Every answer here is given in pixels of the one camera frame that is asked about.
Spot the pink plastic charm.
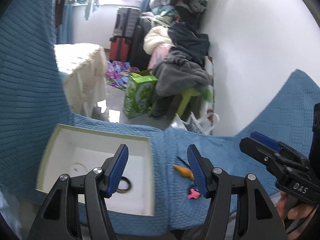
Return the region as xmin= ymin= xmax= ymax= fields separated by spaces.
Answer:
xmin=187 ymin=188 xmax=201 ymax=199

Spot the black rhinestone hair clip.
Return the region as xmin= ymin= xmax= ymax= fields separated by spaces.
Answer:
xmin=176 ymin=156 xmax=190 ymax=169

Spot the orange gourd pendant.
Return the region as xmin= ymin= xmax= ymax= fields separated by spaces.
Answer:
xmin=173 ymin=165 xmax=194 ymax=181

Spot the right hand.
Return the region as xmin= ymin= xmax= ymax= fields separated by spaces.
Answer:
xmin=276 ymin=191 xmax=318 ymax=240

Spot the blue textured chair cover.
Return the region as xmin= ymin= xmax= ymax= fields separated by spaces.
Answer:
xmin=66 ymin=70 xmax=319 ymax=236

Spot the white plastic bag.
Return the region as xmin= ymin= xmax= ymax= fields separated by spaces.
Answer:
xmin=170 ymin=112 xmax=220 ymax=135

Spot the green cardboard box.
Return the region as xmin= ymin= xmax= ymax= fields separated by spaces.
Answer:
xmin=35 ymin=124 xmax=155 ymax=216

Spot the green plastic stool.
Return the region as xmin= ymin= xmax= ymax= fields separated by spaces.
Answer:
xmin=149 ymin=88 xmax=202 ymax=118

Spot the grey fleece garment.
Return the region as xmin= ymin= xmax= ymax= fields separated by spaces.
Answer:
xmin=151 ymin=50 xmax=212 ymax=98

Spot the left blue chair backrest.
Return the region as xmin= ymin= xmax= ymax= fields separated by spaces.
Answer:
xmin=1 ymin=0 xmax=71 ymax=203

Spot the dark navy garment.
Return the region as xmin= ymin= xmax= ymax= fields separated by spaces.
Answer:
xmin=168 ymin=22 xmax=210 ymax=67

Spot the green printed carton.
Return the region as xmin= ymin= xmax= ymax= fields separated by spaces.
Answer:
xmin=123 ymin=70 xmax=157 ymax=119

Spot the cream puffy jacket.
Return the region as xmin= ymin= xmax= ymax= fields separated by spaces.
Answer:
xmin=143 ymin=26 xmax=174 ymax=55

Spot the cream lace covered table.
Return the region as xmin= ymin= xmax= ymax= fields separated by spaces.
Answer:
xmin=54 ymin=43 xmax=107 ymax=117

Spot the purple patterned cloth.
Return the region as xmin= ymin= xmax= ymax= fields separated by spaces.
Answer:
xmin=105 ymin=61 xmax=139 ymax=90

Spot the red suitcase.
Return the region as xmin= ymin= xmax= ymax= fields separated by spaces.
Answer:
xmin=109 ymin=36 xmax=131 ymax=62

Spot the grey suitcase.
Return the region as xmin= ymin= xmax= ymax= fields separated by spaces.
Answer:
xmin=113 ymin=7 xmax=140 ymax=38

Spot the black hair tie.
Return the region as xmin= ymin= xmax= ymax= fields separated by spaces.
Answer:
xmin=116 ymin=175 xmax=132 ymax=194

